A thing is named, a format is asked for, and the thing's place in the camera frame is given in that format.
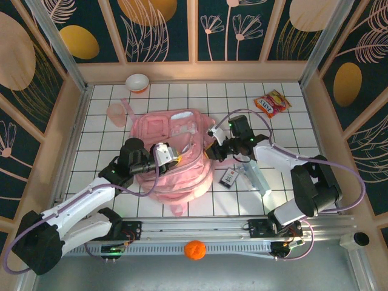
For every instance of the white orange bowl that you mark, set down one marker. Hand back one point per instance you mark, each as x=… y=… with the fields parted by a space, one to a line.
x=137 y=82

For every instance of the clear plastic compass case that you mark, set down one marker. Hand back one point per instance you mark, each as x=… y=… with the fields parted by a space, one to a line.
x=256 y=179

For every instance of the aluminium frame post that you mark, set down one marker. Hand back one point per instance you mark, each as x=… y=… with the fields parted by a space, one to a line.
x=57 y=45
x=324 y=45

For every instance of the pink translucent plastic cup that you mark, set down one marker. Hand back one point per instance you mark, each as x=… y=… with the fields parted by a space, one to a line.
x=116 y=115

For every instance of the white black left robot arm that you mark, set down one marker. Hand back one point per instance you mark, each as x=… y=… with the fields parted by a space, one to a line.
x=75 y=200

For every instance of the black white ID card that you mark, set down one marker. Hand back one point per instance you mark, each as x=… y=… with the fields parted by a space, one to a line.
x=228 y=178

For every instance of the orange Fox's candy packet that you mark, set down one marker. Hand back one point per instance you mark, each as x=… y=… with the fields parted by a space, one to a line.
x=272 y=103

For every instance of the pink student backpack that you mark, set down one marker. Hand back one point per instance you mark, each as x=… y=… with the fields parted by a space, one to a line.
x=182 y=179

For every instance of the white block with black cap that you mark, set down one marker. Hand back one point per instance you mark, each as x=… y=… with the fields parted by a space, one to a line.
x=354 y=240

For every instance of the aluminium mounting rail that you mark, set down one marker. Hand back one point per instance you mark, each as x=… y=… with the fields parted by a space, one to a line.
x=197 y=227

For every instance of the black controller board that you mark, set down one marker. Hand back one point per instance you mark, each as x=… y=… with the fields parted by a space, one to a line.
x=112 y=251
x=286 y=248

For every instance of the orange ball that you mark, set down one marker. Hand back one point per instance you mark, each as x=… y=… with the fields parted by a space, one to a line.
x=195 y=250

